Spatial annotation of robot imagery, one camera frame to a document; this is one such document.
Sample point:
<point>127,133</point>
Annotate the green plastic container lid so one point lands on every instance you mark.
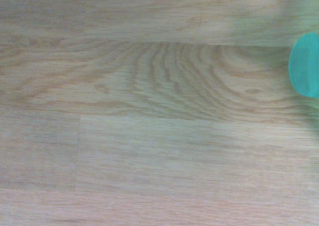
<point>305,66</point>

